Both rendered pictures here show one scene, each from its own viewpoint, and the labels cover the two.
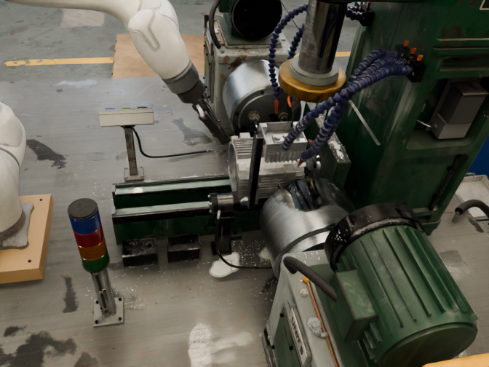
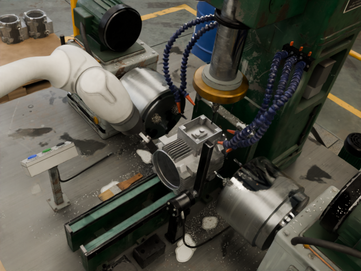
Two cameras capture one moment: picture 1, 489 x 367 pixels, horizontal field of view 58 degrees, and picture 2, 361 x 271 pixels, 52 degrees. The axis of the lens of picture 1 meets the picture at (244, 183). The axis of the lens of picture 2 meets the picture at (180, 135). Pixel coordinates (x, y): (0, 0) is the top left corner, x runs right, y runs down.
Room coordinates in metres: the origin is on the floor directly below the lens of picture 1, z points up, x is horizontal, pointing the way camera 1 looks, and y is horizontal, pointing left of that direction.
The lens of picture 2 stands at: (0.26, 0.45, 2.00)
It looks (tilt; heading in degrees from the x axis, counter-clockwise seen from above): 44 degrees down; 329
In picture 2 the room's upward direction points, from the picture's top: 9 degrees clockwise
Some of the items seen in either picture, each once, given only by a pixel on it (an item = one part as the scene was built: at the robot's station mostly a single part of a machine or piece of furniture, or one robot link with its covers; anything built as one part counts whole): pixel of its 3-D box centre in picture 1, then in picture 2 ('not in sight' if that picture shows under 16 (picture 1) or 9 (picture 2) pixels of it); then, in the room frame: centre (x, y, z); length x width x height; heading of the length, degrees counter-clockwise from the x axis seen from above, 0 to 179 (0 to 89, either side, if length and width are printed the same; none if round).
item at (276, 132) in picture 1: (281, 142); (199, 135); (1.03, -0.09, 1.11); 0.12 x 0.11 x 0.07; 105
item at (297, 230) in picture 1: (316, 244); (267, 207); (0.72, -0.20, 1.04); 0.41 x 0.25 x 0.25; 16
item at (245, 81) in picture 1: (257, 95); (141, 97); (1.38, -0.01, 1.04); 0.37 x 0.25 x 0.25; 16
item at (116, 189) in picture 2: not in sight; (121, 186); (1.13, 0.16, 0.80); 0.21 x 0.05 x 0.01; 109
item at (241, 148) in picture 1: (264, 166); (187, 158); (1.02, -0.06, 1.02); 0.20 x 0.19 x 0.19; 105
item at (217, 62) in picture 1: (243, 73); (109, 78); (1.61, 0.05, 0.99); 0.35 x 0.31 x 0.37; 16
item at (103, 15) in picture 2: (236, 29); (97, 43); (1.64, 0.10, 1.16); 0.33 x 0.26 x 0.42; 16
